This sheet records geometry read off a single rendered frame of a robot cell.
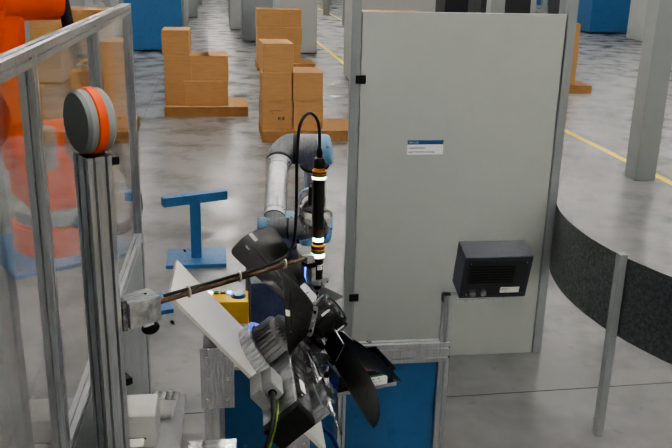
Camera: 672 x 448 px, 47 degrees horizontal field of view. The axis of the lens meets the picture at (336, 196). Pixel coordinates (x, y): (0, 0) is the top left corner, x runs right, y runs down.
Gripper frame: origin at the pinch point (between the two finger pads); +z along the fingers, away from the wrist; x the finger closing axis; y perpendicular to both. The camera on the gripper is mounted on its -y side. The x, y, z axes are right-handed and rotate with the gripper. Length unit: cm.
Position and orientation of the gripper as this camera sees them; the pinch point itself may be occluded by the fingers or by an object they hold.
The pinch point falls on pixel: (318, 222)
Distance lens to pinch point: 239.6
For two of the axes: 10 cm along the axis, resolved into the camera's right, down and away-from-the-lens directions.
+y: -0.2, 9.6, 2.8
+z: 1.2, 2.8, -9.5
